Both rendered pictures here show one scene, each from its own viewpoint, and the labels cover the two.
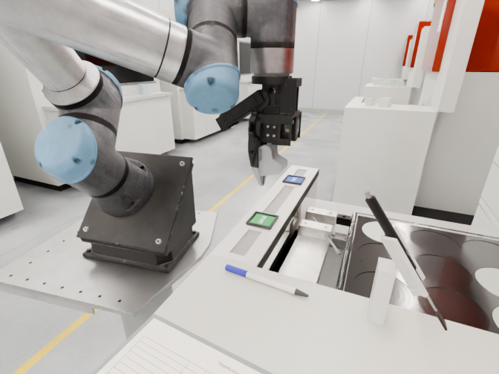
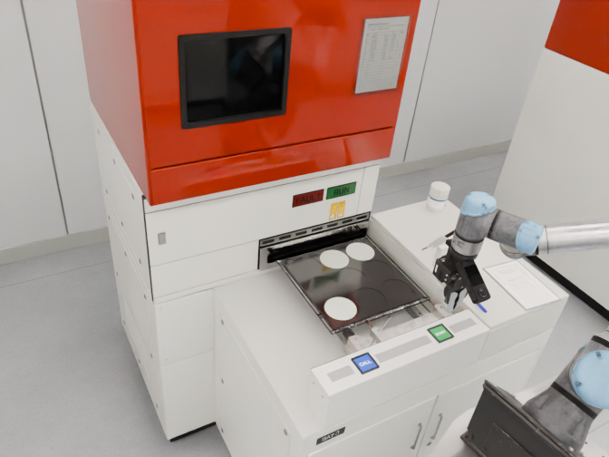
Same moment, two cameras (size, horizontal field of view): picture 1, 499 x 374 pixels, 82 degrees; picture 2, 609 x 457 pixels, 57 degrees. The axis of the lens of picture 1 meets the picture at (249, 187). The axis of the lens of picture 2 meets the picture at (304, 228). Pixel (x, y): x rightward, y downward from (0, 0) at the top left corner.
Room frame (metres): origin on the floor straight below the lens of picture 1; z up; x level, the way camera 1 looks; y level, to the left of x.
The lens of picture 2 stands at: (1.73, 0.26, 2.10)
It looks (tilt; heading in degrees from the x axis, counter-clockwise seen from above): 36 degrees down; 214
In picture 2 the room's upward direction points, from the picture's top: 6 degrees clockwise
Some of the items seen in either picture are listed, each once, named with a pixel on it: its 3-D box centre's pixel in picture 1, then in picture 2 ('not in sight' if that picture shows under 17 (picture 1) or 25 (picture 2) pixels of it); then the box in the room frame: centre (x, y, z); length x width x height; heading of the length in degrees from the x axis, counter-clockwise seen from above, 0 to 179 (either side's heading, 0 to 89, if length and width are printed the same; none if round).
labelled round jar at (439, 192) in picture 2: not in sight; (438, 197); (-0.03, -0.34, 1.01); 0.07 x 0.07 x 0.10
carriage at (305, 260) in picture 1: (307, 256); (401, 338); (0.56, -0.13, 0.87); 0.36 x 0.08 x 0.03; 157
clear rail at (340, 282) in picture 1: (347, 250); (382, 314); (0.54, -0.22, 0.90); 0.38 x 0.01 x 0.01; 157
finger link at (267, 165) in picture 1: (267, 167); (452, 293); (0.53, -0.04, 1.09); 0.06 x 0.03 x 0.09; 67
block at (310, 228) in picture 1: (315, 229); (382, 339); (0.63, -0.17, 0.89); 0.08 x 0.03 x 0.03; 67
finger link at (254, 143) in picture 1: (256, 144); not in sight; (0.54, -0.01, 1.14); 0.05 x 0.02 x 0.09; 157
